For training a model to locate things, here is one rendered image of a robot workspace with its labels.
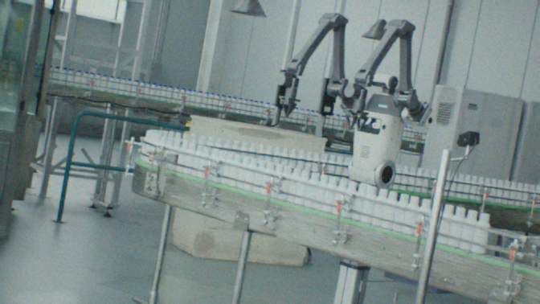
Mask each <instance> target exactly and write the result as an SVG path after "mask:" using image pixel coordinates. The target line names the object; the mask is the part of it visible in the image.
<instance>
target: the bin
mask: <svg viewBox="0 0 540 304"><path fill-rule="evenodd" d="M384 277H386V278H389V279H391V280H394V281H400V282H402V283H405V285H409V286H414V287H416V288H417V285H418V282H417V281H413V280H411V279H408V278H405V277H400V276H397V275H394V274H390V273H388V272H386V271H385V275H384ZM366 282H389V281H361V287H360V291H361V290H362V288H363V286H364V284H365V283H366ZM405 293H416V291H414V292H396V293H395V302H396V300H397V299H398V297H399V294H405ZM426 293H436V294H453V292H450V291H447V290H442V289H439V288H436V287H433V286H427V291H426Z"/></svg>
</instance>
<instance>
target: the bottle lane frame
mask: <svg viewBox="0 0 540 304"><path fill-rule="evenodd" d="M164 177H166V183H167V184H169V186H165V188H164V193H163V196H160V195H159V196H158V197H156V195H153V200H154V201H157V202H160V203H165V204H168V205H170V206H175V207H179V208H181V209H185V210H188V211H190V212H193V213H196V214H199V215H202V216H207V217H210V218H213V219H216V220H221V221H223V222H227V223H230V224H234V220H235V214H236V212H237V211H241V212H243V213H246V214H248V215H249V223H248V229H249V230H252V231H255V232H260V233H263V234H265V235H269V236H274V237H276V238H277V239H279V240H285V241H287V242H290V243H294V244H298V245H301V246H305V247H308V248H311V249H316V250H317V251H318V252H322V253H327V254H329V255H332V256H335V257H340V258H343V259H346V260H350V261H354V263H357V264H361V265H365V266H368V267H372V268H375V269H379V270H382V271H386V272H388V273H390V274H394V275H397V276H400V277H405V278H408V279H411V280H413V281H419V276H420V272H421V267H419V268H418V269H416V270H415V273H414V272H412V267H411V266H412V264H413V261H414V257H413V255H414V253H415V246H416V242H417V239H416V238H414V237H410V236H404V234H401V233H397V232H392V231H388V230H386V229H381V228H376V227H373V226H369V225H366V224H363V223H359V222H357V221H353V220H348V219H344V218H341V220H340V226H339V230H338V231H340V232H344V230H345V226H349V230H348V232H345V233H341V235H340V236H339V242H342V240H343V235H347V240H346V242H344V243H342V244H341V243H339V245H338V246H336V248H334V247H332V244H331V242H332V240H333V239H334V234H333V232H334V231H335V229H336V225H337V219H338V217H337V216H332V215H329V214H325V213H322V212H319V211H316V210H313V209H310V208H306V207H301V206H297V205H294V204H290V203H285V202H282V201H278V200H275V199H273V198H271V201H270V206H269V211H270V212H274V210H275V206H278V208H277V213H275V214H271V215H270V216H269V220H270V221H272V220H273V216H274V215H275V216H276V221H273V222H269V224H265V227H262V226H263V224H262V220H263V219H264V210H265V206H267V205H266V201H268V197H265V196H262V195H257V194H254V193H250V192H246V191H241V190H237V189H235V188H231V187H226V185H222V184H218V183H213V182H209V181H208V184H207V194H213V190H214V189H216V191H215V195H208V196H207V203H210V202H211V196H213V197H215V201H214V203H211V204H207V205H206V206H205V207H201V206H202V205H201V202H202V201H203V196H202V194H203V192H204V187H205V181H206V180H203V179H197V178H194V177H190V176H188V175H181V174H179V173H175V171H171V170H165V176H164ZM155 197H156V200H155ZM509 267H510V264H509V263H505V262H502V261H496V260H493V259H490V258H486V257H481V255H476V254H473V253H468V252H464V251H461V250H458V249H452V248H449V247H445V246H442V245H441V244H436V249H435V253H434V257H433V262H432V265H431V269H430V274H429V278H428V284H427V285H428V286H433V287H436V288H439V289H442V290H447V291H450V292H453V293H454V294H458V295H461V296H465V297H467V298H472V299H476V300H478V301H481V302H483V303H487V304H489V295H490V290H491V289H492V288H493V287H494V286H495V287H499V288H502V289H503V290H505V282H506V280H507V276H508V271H509ZM518 273H519V274H522V282H519V283H517V284H514V285H513V288H512V293H515V287H516V285H519V286H521V289H520V293H519V294H512V296H513V297H512V302H511V304H540V272H538V271H534V270H531V269H525V268H522V267H518V266H515V265H514V267H513V275H512V281H513V282H516V281H517V278H518Z"/></svg>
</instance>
